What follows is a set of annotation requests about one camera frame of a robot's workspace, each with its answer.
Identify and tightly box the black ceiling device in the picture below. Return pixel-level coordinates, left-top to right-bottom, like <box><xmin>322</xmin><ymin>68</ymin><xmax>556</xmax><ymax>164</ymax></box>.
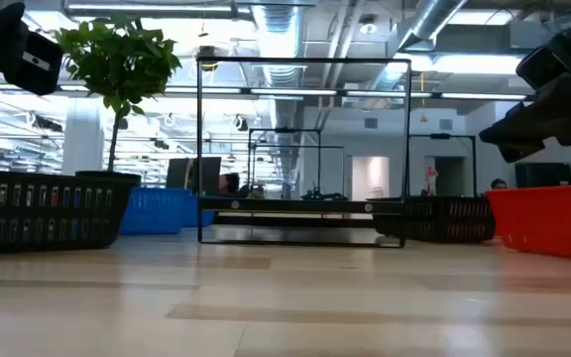
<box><xmin>194</xmin><ymin>44</ymin><xmax>223</xmax><ymax>71</ymax></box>

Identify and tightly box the green leafy indoor tree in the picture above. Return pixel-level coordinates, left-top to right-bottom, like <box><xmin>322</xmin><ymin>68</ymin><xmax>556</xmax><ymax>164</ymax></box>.
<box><xmin>53</xmin><ymin>13</ymin><xmax>182</xmax><ymax>174</ymax></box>

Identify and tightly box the ceiling light rail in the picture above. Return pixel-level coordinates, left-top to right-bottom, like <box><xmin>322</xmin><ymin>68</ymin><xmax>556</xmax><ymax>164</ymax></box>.
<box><xmin>0</xmin><ymin>81</ymin><xmax>534</xmax><ymax>102</ymax></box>

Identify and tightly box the black computer monitor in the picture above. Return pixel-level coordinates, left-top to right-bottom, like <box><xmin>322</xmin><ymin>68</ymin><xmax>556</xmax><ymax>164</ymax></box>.
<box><xmin>166</xmin><ymin>156</ymin><xmax>223</xmax><ymax>195</ymax></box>

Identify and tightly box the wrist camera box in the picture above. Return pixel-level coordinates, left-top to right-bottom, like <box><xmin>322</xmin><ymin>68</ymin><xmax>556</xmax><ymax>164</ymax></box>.
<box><xmin>3</xmin><ymin>30</ymin><xmax>64</xmax><ymax>97</ymax></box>
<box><xmin>514</xmin><ymin>43</ymin><xmax>571</xmax><ymax>91</ymax></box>

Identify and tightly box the white building pillar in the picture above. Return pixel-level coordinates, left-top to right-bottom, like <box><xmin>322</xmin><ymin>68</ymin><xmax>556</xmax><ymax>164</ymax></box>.
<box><xmin>60</xmin><ymin>97</ymin><xmax>105</xmax><ymax>176</ymax></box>

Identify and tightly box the black slotted plastic basket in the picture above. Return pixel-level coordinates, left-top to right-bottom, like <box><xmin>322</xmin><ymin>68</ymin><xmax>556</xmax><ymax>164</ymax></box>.
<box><xmin>0</xmin><ymin>167</ymin><xmax>141</xmax><ymax>254</ymax></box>
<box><xmin>372</xmin><ymin>195</ymin><xmax>497</xmax><ymax>244</ymax></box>

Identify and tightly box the yellow hanging cord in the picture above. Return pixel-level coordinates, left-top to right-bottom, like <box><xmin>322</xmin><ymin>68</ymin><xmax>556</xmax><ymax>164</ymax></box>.
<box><xmin>417</xmin><ymin>71</ymin><xmax>429</xmax><ymax>124</ymax></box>

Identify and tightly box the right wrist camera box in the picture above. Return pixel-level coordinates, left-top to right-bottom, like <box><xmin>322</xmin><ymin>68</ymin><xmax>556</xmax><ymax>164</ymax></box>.
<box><xmin>514</xmin><ymin>43</ymin><xmax>571</xmax><ymax>91</ymax></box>

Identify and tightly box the black background frame stand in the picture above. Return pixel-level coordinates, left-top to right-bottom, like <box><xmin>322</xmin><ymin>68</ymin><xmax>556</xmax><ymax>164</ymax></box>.
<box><xmin>248</xmin><ymin>127</ymin><xmax>322</xmax><ymax>199</ymax></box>
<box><xmin>406</xmin><ymin>132</ymin><xmax>478</xmax><ymax>199</ymax></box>

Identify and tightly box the white ceiling dome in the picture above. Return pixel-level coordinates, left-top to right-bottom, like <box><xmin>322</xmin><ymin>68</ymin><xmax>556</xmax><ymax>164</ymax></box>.
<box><xmin>358</xmin><ymin>14</ymin><xmax>379</xmax><ymax>37</ymax></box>

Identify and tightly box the black table border rail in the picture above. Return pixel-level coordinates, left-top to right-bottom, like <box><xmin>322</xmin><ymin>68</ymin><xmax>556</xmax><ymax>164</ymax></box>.
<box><xmin>214</xmin><ymin>214</ymin><xmax>376</xmax><ymax>229</ymax></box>

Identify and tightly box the black metal shelf rack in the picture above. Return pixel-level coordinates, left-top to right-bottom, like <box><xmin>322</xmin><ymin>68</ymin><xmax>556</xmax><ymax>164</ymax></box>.
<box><xmin>196</xmin><ymin>56</ymin><xmax>412</xmax><ymax>249</ymax></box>

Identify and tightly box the silver spiral ceiling duct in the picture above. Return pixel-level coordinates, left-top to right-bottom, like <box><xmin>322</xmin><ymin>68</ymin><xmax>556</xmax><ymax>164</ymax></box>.
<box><xmin>372</xmin><ymin>0</ymin><xmax>469</xmax><ymax>95</ymax></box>

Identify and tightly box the red slotted plastic basket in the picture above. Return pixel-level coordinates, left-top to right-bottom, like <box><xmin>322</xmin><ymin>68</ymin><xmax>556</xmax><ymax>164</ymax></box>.
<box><xmin>485</xmin><ymin>183</ymin><xmax>571</xmax><ymax>263</ymax></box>

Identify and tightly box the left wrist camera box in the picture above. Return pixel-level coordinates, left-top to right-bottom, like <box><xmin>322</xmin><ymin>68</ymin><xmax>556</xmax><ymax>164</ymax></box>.
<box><xmin>3</xmin><ymin>30</ymin><xmax>64</xmax><ymax>97</ymax></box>

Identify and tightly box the red white background object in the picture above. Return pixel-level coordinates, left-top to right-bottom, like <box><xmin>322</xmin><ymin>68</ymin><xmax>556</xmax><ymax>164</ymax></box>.
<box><xmin>425</xmin><ymin>166</ymin><xmax>440</xmax><ymax>196</ymax></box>

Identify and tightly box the black background equipment rack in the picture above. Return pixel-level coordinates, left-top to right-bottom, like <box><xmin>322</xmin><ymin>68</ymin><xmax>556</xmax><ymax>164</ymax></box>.
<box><xmin>514</xmin><ymin>161</ymin><xmax>571</xmax><ymax>189</ymax></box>

